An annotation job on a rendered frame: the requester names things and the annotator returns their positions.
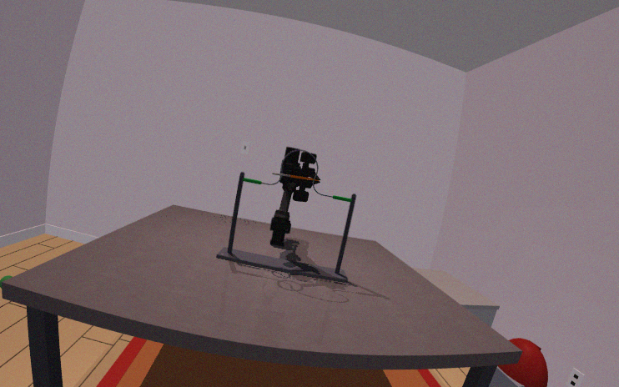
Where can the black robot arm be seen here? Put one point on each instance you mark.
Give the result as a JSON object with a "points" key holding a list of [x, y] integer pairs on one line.
{"points": [[280, 223]]}

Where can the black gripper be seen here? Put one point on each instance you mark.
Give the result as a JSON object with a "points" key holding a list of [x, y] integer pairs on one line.
{"points": [[301, 195]]}

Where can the dark grey two-post wire frame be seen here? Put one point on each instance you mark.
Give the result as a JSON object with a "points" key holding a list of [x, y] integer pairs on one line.
{"points": [[285, 265]]}

